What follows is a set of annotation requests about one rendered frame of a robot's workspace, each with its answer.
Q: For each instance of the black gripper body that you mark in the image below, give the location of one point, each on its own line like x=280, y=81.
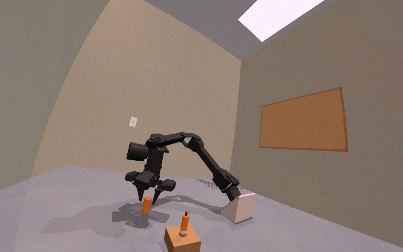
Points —
x=167, y=185

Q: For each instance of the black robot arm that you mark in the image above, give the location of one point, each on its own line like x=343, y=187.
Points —
x=154, y=149

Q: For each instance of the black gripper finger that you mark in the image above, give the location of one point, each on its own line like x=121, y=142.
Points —
x=140, y=193
x=156, y=194

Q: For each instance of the tan square block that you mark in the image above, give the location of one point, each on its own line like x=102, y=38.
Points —
x=177, y=243

